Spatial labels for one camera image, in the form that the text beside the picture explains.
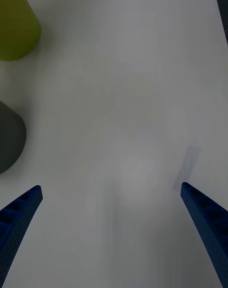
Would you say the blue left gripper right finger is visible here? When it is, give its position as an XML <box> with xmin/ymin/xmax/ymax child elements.
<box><xmin>180</xmin><ymin>182</ymin><xmax>228</xmax><ymax>288</ymax></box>

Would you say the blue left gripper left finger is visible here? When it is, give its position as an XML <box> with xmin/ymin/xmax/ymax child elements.
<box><xmin>0</xmin><ymin>185</ymin><xmax>43</xmax><ymax>288</ymax></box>

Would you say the grey plastic bin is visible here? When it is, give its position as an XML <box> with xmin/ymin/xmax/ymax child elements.
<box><xmin>0</xmin><ymin>100</ymin><xmax>27</xmax><ymax>174</ymax></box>

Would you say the yellow-green plastic bin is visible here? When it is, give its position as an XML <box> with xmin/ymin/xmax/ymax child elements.
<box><xmin>0</xmin><ymin>0</ymin><xmax>42</xmax><ymax>61</ymax></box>

